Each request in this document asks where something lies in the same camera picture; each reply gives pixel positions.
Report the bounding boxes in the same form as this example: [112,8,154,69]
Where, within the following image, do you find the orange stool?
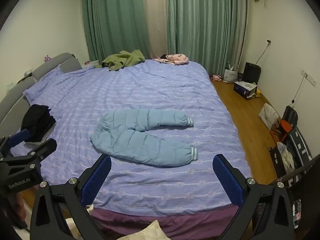
[271,120,293,140]

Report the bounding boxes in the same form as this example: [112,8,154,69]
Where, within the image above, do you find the thin black cable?
[291,74,306,104]

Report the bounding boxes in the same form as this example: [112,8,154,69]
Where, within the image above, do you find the green curtain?
[81,0,152,63]
[167,0,248,74]

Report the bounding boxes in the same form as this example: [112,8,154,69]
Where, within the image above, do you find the white tote bag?
[223,64,238,83]

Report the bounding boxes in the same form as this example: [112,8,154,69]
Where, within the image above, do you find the stack of black clothes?
[21,104,57,143]

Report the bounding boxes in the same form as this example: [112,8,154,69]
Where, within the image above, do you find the pink patterned garment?
[152,54,189,66]

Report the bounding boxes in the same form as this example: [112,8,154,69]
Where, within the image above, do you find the black plug with cable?
[257,39,272,64]

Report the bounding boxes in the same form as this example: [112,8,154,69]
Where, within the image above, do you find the purple bed sheet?
[86,204,247,240]

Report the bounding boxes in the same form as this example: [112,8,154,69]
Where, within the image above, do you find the cream pillow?
[130,220,167,240]

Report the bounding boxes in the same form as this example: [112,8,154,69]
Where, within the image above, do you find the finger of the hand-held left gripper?
[0,138,58,171]
[0,129,30,155]

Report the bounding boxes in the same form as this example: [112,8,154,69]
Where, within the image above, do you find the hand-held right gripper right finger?
[212,154,295,240]

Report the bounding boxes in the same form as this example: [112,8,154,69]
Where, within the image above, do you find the white plastic bag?
[259,103,279,130]

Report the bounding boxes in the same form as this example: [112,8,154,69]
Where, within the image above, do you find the light blue padded pants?
[89,109,199,167]

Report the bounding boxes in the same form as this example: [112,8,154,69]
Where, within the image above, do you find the olive green jacket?
[94,50,146,71]

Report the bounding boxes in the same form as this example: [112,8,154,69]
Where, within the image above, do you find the white wall power strip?
[301,70,317,87]

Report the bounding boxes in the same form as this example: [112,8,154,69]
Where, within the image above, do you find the dark blue cardboard box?
[233,81,257,99]

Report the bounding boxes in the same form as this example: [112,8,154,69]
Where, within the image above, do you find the dark brown rod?
[275,155,320,183]

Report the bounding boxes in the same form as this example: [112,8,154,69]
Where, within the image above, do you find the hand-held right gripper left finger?
[30,154,112,240]

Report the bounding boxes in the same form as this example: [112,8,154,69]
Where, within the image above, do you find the black backpack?
[282,106,298,128]

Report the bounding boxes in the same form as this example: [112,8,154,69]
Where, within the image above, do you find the grey padded headboard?
[0,52,83,130]

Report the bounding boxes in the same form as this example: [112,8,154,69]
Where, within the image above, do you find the clear water bottle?
[292,199,302,229]

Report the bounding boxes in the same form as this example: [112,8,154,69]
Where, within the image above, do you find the purple floral bed cover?
[10,59,253,217]

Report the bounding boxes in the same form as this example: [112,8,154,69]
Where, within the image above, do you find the black patterned fabric bin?
[270,127,313,188]

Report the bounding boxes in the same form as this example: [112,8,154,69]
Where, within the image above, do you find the beige sheer curtain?
[141,0,169,59]

